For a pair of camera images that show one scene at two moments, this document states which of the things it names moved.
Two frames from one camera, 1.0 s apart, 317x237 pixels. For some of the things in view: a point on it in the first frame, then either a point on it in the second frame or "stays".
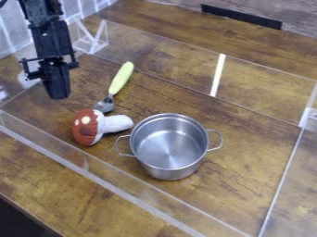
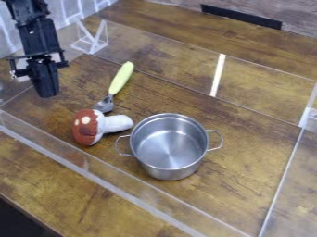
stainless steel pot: (172, 143) stays
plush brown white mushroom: (91, 124) stays
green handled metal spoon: (107, 104) stays
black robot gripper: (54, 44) to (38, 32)
